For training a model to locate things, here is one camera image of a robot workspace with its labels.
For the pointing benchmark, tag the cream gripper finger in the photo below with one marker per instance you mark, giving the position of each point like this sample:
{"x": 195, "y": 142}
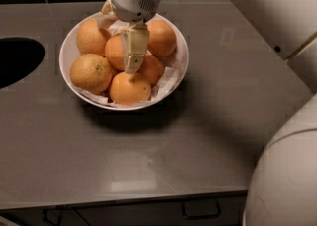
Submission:
{"x": 135, "y": 42}
{"x": 107, "y": 16}

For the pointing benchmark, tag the orange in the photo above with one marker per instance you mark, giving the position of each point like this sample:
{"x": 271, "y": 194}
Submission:
{"x": 162, "y": 38}
{"x": 127, "y": 89}
{"x": 92, "y": 73}
{"x": 115, "y": 52}
{"x": 152, "y": 69}
{"x": 91, "y": 39}

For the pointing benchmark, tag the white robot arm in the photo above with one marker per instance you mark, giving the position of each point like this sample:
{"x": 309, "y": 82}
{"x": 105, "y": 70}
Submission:
{"x": 248, "y": 113}

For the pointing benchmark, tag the white bowl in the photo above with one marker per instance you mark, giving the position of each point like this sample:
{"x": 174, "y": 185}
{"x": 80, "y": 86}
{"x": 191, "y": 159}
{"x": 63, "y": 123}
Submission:
{"x": 71, "y": 51}

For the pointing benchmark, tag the black drawer handle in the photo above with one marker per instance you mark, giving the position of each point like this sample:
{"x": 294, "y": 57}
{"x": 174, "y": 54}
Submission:
{"x": 200, "y": 209}
{"x": 52, "y": 217}

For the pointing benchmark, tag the black left drawer handle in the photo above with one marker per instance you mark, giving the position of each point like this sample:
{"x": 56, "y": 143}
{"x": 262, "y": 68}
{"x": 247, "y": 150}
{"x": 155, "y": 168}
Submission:
{"x": 52, "y": 217}

